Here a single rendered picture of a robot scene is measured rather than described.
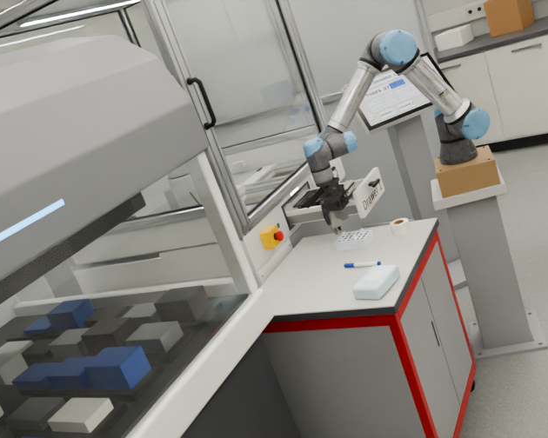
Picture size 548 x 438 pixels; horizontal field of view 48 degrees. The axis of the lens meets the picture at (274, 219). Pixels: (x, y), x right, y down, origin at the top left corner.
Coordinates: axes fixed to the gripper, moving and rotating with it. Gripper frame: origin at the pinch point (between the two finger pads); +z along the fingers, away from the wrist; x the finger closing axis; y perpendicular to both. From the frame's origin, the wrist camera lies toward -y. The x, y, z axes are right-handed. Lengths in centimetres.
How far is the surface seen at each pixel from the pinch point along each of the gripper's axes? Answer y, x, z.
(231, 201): -26.1, -19.8, -24.8
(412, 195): -13, 117, 34
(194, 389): 2, -98, -3
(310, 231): -27.4, 26.7, 10.4
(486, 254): 40, 41, 37
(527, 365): 48, 29, 84
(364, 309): 26, -45, 8
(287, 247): -26.5, 4.1, 6.6
